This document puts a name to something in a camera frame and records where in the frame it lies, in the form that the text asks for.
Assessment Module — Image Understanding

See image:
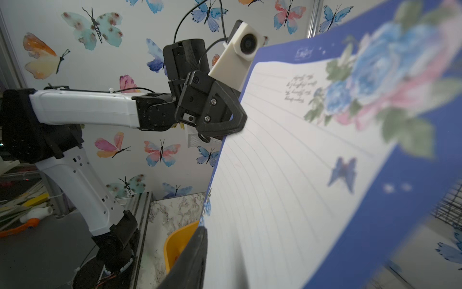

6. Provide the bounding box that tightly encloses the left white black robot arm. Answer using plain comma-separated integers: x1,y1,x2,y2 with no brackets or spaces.
1,36,260,273

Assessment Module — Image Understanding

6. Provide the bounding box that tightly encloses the yellow plastic storage tray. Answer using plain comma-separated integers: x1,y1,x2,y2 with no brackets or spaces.
163,221,199,273

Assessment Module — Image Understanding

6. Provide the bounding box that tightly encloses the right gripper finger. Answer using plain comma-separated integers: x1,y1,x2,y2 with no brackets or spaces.
158,226,208,289

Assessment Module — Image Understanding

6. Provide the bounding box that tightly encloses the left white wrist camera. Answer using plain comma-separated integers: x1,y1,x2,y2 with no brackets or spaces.
208,20,265,90

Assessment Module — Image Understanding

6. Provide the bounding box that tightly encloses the black wire wall basket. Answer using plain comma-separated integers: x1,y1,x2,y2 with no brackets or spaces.
431,178,462,230

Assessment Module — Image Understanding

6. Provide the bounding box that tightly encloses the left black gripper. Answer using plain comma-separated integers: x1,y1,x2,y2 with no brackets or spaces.
162,39,247,140

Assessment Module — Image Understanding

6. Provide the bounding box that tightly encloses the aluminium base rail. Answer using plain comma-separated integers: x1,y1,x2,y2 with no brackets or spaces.
122,191,154,289

